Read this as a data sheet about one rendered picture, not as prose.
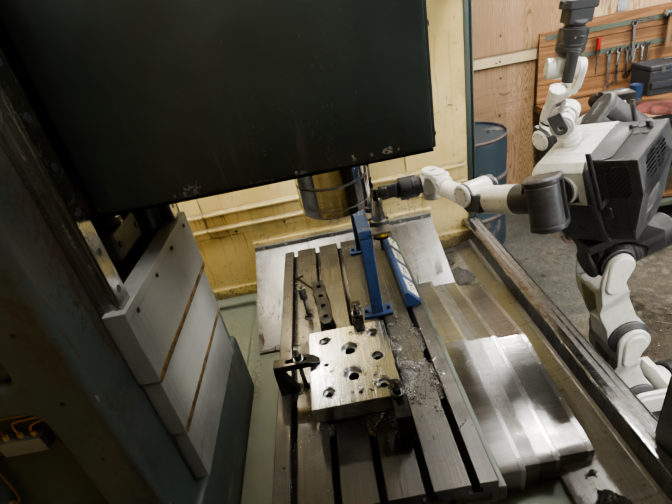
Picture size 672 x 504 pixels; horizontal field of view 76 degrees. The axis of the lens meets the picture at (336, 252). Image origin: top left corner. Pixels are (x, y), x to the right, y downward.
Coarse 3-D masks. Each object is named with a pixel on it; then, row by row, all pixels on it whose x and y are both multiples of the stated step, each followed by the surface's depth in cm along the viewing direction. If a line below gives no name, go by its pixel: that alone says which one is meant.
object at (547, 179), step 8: (528, 176) 124; (536, 176) 120; (544, 176) 116; (552, 176) 113; (560, 176) 115; (528, 184) 115; (536, 184) 113; (544, 184) 112; (552, 184) 113; (560, 184) 118; (568, 208) 119; (568, 216) 119; (568, 224) 118; (536, 232) 118; (544, 232) 116; (552, 232) 116
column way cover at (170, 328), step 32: (160, 256) 99; (192, 256) 120; (128, 288) 87; (160, 288) 96; (192, 288) 115; (128, 320) 80; (160, 320) 93; (192, 320) 113; (128, 352) 84; (160, 352) 90; (192, 352) 108; (224, 352) 135; (160, 384) 89; (192, 384) 105; (224, 384) 129; (160, 416) 93; (192, 416) 101; (192, 448) 100
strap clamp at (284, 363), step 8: (296, 352) 117; (280, 360) 120; (288, 360) 120; (296, 360) 118; (304, 360) 119; (312, 360) 119; (280, 368) 118; (288, 368) 118; (296, 368) 119; (280, 376) 120; (288, 376) 123; (304, 376) 122; (280, 384) 121; (288, 384) 121; (296, 384) 124; (304, 384) 123; (288, 392) 123; (296, 392) 123
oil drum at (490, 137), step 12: (480, 132) 309; (492, 132) 304; (504, 132) 301; (480, 144) 283; (492, 144) 287; (504, 144) 295; (480, 156) 288; (492, 156) 290; (504, 156) 299; (480, 168) 292; (492, 168) 295; (504, 168) 304; (504, 180) 309; (480, 216) 310; (492, 216) 313; (504, 216) 324; (492, 228) 318; (504, 228) 329; (504, 240) 336
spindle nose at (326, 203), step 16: (320, 176) 86; (336, 176) 86; (352, 176) 88; (304, 192) 90; (320, 192) 88; (336, 192) 88; (352, 192) 89; (368, 192) 93; (304, 208) 93; (320, 208) 90; (336, 208) 89; (352, 208) 91
